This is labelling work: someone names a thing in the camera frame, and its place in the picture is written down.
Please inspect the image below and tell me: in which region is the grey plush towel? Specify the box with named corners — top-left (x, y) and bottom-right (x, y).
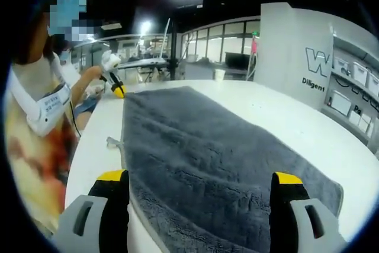
top-left (106, 85), bottom-right (344, 253)

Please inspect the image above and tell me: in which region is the black-legged work table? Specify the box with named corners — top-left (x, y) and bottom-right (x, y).
top-left (118, 57), bottom-right (178, 84)

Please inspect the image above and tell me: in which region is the person's leg in jeans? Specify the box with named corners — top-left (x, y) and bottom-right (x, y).
top-left (73, 95), bottom-right (100, 127)

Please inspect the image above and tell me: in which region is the white slanted pole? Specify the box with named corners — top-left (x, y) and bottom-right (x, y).
top-left (159, 18), bottom-right (171, 59)

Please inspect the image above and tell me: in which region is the black upright pole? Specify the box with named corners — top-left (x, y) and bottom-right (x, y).
top-left (170, 18), bottom-right (179, 81)

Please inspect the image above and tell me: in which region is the white worn chest device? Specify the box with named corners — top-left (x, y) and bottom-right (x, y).
top-left (11, 50), bottom-right (72, 137)

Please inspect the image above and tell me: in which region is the person's head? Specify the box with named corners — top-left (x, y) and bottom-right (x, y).
top-left (13, 0), bottom-right (54, 64)

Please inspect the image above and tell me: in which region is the person's torso in patterned shirt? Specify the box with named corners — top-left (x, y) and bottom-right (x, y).
top-left (4, 54), bottom-right (79, 236)

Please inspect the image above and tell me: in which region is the grey counter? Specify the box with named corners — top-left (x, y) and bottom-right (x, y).
top-left (177, 60), bottom-right (255, 82)

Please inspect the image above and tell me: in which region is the small white carton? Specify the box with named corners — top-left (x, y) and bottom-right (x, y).
top-left (358, 113), bottom-right (372, 136)
top-left (349, 110), bottom-right (361, 127)

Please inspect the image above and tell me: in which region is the black monitor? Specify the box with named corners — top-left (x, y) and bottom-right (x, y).
top-left (224, 52), bottom-right (251, 69)

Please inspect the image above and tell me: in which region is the large white storage bin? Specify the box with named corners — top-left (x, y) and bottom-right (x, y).
top-left (330, 91), bottom-right (354, 116)

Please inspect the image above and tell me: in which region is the white lidded storage bin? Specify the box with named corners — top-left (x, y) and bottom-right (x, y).
top-left (367, 72), bottom-right (379, 95)
top-left (333, 57), bottom-right (351, 72)
top-left (352, 62), bottom-right (369, 85)

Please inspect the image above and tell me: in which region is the grey metal shelving unit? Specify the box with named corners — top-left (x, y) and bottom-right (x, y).
top-left (327, 24), bottom-right (379, 148)

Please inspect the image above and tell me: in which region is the black worn device cable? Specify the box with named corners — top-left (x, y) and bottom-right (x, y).
top-left (68, 98), bottom-right (81, 139)

